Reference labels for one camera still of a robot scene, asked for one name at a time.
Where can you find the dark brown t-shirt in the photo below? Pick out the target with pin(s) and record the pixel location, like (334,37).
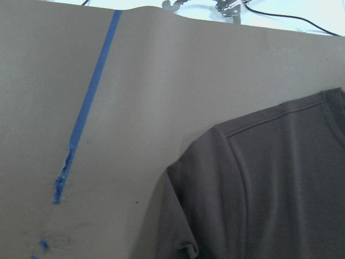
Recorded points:
(269,184)

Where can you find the brown paper table cover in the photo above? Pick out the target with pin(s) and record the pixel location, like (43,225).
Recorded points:
(97,104)

